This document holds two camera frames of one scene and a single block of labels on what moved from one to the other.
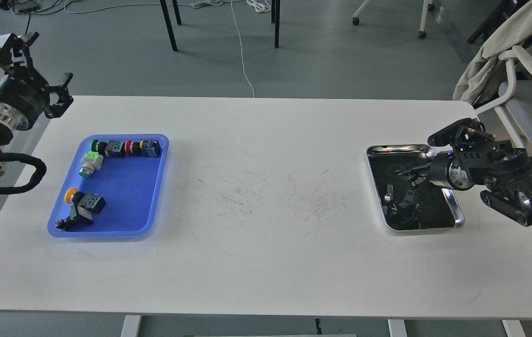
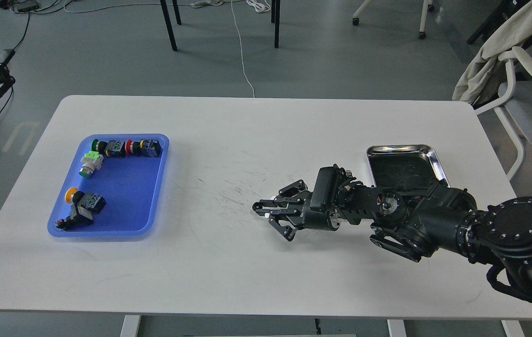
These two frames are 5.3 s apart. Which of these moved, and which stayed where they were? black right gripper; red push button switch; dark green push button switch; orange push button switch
Moved: black right gripper
Stayed: orange push button switch; red push button switch; dark green push button switch
